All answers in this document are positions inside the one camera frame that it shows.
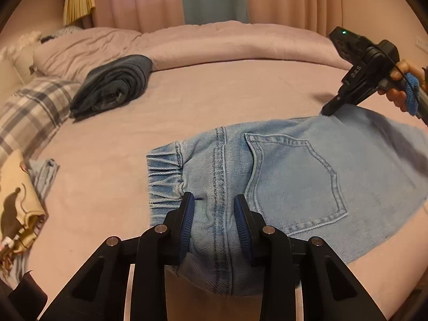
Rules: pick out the pink duvet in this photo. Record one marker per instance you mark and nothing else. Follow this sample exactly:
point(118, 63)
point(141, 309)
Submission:
point(217, 43)

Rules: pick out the beige printed cloth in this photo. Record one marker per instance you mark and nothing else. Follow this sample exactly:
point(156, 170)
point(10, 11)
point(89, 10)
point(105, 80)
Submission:
point(16, 200)

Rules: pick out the dark folded pants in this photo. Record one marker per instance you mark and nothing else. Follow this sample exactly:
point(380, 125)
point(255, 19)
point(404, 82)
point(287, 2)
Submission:
point(110, 87)

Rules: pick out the black cloth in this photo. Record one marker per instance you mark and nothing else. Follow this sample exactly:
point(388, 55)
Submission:
point(26, 297)

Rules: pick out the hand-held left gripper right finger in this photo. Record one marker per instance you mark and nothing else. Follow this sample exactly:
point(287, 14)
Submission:
point(241, 221)

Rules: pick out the light blue denim pants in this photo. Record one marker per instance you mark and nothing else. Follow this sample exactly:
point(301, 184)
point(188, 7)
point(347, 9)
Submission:
point(294, 174)

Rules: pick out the grey patterned pillow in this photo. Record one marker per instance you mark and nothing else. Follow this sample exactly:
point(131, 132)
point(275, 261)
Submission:
point(65, 31)

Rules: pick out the plaid pillow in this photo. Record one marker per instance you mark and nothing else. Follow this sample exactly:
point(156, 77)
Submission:
point(30, 113)

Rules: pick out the person's right hand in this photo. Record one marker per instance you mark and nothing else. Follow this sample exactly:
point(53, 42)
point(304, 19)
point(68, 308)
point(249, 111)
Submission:
point(396, 96)

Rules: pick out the small dark object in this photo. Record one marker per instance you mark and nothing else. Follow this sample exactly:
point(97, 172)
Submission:
point(46, 38)

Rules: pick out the yellow hanging cloth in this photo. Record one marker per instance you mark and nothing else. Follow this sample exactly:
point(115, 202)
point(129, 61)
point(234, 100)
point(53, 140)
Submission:
point(78, 3)

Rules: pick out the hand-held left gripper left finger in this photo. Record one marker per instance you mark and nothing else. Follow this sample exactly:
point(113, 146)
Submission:
point(188, 221)

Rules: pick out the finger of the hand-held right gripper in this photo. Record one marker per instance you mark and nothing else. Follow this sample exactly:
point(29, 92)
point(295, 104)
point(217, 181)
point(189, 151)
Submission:
point(334, 105)

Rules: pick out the pale blue denim cloth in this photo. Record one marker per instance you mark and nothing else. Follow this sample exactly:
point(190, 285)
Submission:
point(45, 177)

